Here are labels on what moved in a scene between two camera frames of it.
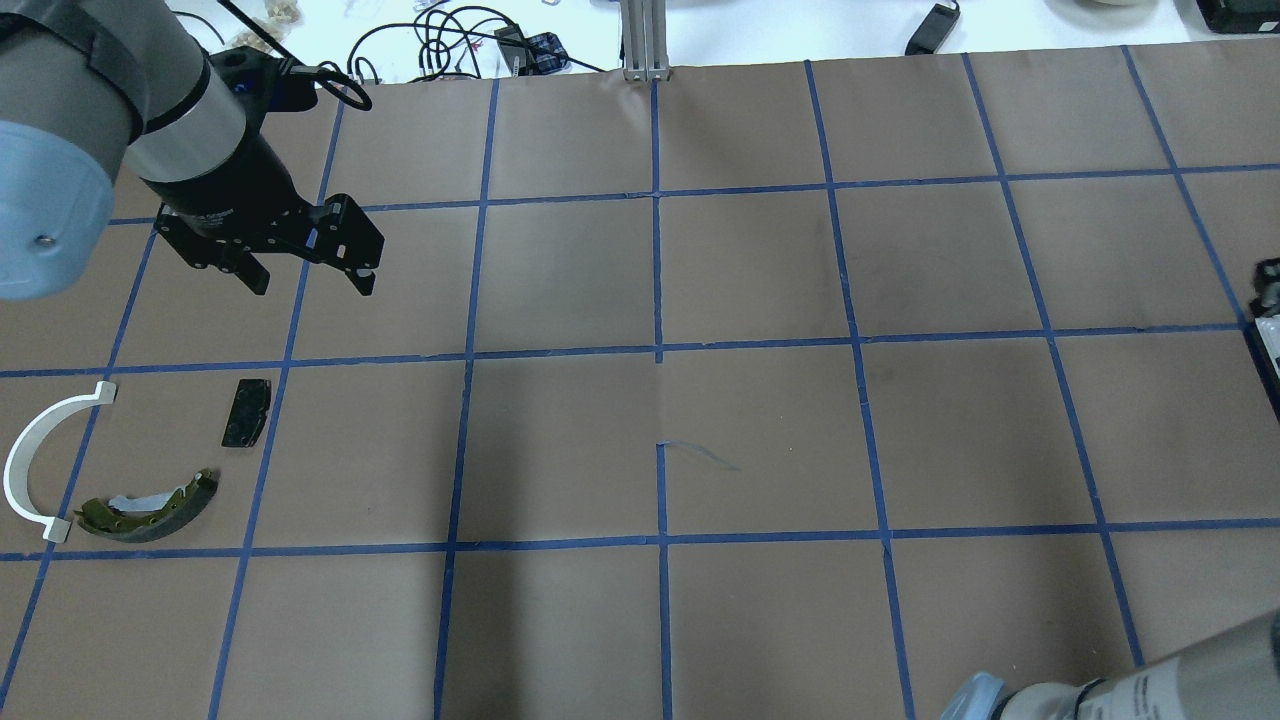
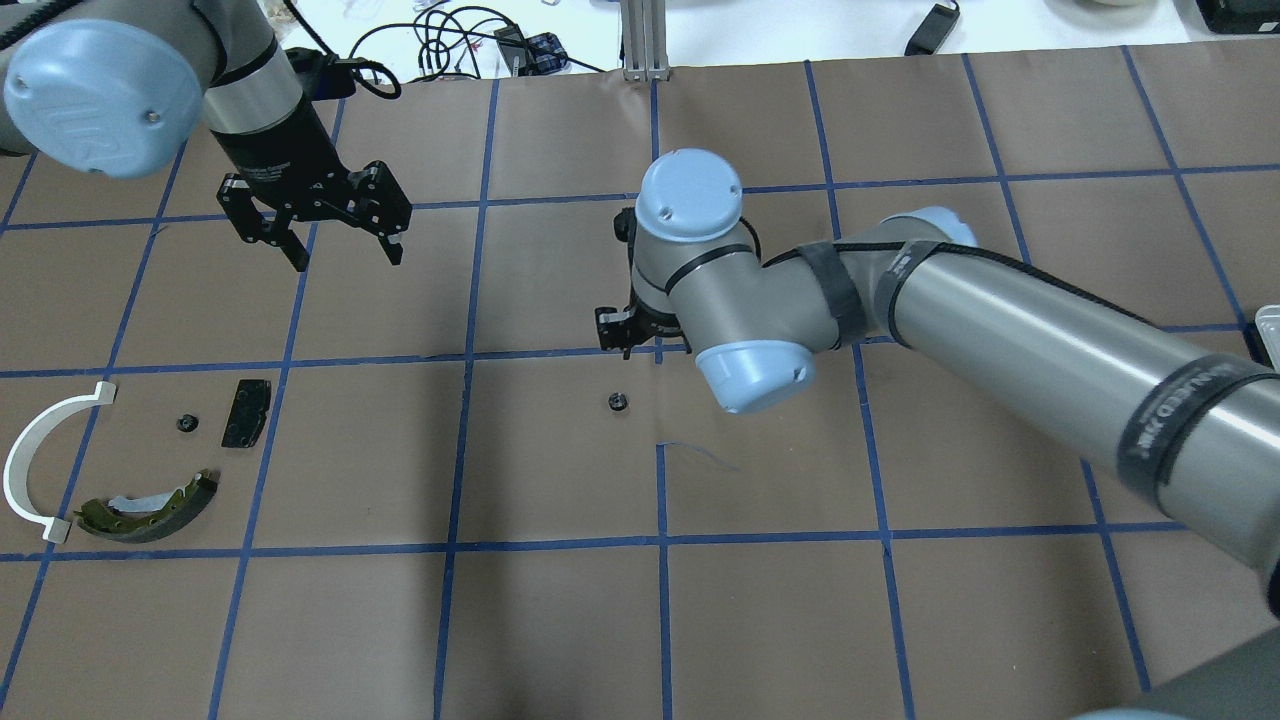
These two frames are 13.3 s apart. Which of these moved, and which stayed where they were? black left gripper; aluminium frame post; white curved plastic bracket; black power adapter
Moved: black left gripper
Stayed: white curved plastic bracket; black power adapter; aluminium frame post
